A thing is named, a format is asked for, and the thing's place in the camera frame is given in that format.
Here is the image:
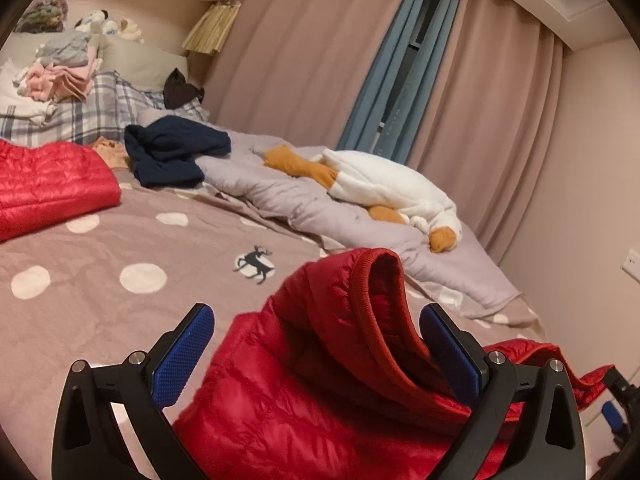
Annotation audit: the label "peach garment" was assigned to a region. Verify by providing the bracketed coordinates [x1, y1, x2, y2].
[91, 136, 132, 170]

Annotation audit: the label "pink folded clothes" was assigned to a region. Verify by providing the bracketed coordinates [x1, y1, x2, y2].
[17, 57, 101, 103]

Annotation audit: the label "red down jacket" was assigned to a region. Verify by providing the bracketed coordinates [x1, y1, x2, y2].
[0, 139, 122, 243]
[172, 247, 618, 480]

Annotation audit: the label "white goose plush toy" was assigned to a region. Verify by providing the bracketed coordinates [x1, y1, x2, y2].
[263, 145, 460, 254]

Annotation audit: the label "polka-dot brown bed sheet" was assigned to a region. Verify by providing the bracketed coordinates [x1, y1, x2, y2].
[0, 180, 548, 480]

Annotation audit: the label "white wall socket strip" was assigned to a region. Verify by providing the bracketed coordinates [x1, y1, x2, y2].
[620, 247, 640, 281]

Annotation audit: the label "navy blue garment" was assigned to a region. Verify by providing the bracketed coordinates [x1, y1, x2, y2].
[124, 116, 232, 188]

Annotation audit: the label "dark window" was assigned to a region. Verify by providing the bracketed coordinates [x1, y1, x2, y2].
[382, 0, 446, 156]

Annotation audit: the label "plaid pillow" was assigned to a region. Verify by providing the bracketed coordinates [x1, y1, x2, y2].
[0, 70, 210, 148]

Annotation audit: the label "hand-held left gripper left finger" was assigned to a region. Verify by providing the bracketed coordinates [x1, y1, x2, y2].
[51, 303, 216, 480]

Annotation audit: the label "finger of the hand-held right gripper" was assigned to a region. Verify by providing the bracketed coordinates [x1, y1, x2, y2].
[605, 367, 640, 406]
[601, 401, 628, 435]

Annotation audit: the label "pink curtain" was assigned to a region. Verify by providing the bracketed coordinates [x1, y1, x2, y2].
[202, 0, 421, 151]
[407, 0, 566, 261]

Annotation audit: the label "cream plush toy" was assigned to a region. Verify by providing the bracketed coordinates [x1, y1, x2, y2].
[107, 17, 144, 44]

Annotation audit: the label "beige pillow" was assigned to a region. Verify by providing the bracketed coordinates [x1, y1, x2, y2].
[97, 35, 190, 93]

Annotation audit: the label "black garment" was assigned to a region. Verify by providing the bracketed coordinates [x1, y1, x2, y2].
[163, 67, 205, 110]

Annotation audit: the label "mottled dark plush toy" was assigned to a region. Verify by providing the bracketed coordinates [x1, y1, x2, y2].
[17, 0, 70, 33]

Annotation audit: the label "grey duvet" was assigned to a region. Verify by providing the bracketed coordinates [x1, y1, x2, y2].
[137, 110, 521, 321]

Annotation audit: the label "black and white plush dog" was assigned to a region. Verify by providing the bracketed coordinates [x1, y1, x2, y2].
[75, 9, 118, 36]

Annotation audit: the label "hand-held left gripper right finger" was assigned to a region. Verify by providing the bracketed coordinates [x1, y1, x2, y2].
[419, 303, 586, 480]

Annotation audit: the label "blue curtain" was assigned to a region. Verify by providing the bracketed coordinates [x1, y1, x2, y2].
[377, 0, 473, 161]
[337, 0, 436, 151]

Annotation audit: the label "grey garment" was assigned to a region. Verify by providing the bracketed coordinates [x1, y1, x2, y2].
[35, 30, 103, 67]

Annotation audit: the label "white folded clothes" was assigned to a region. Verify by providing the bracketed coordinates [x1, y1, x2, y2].
[0, 62, 58, 126]

